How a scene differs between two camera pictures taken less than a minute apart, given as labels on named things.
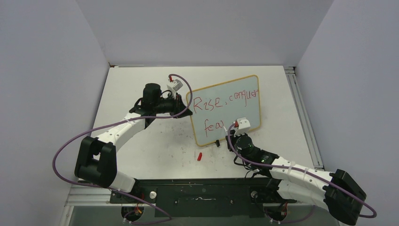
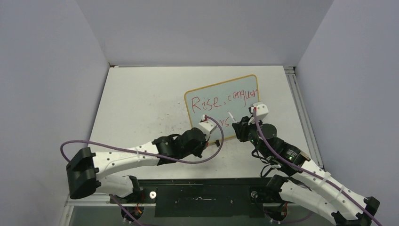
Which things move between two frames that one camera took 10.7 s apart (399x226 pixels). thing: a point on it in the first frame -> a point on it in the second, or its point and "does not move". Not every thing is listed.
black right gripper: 233,139 -> 242,127
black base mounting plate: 202,197 does not move
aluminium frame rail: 296,91 does not move
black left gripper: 178,107 -> 198,153
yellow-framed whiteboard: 215,108 does not move
